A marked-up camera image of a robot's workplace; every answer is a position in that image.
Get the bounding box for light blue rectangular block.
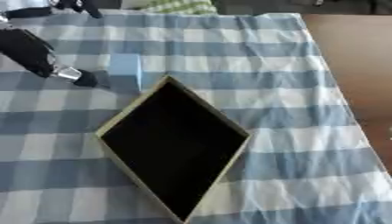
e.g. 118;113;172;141
107;52;146;92

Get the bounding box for tan cardboard box black inside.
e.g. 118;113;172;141
93;74;253;224

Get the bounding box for green white checked cloth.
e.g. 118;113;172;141
136;0;220;15

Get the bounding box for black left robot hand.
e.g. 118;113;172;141
0;0;104;88

